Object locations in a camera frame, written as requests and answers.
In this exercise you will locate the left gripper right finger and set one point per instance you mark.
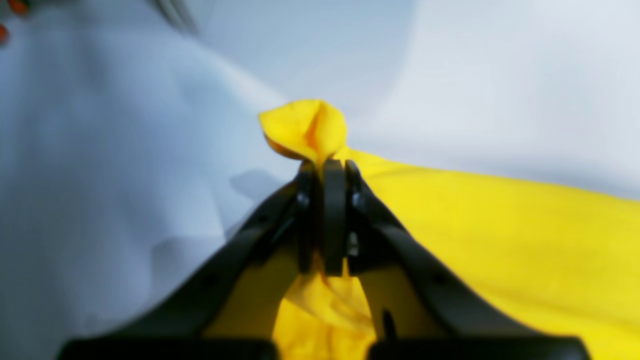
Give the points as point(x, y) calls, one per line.
point(420, 308)

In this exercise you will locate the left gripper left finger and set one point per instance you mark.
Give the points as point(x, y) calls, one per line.
point(227, 309)

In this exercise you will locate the orange yellow T-shirt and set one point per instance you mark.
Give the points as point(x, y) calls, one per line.
point(560, 259)

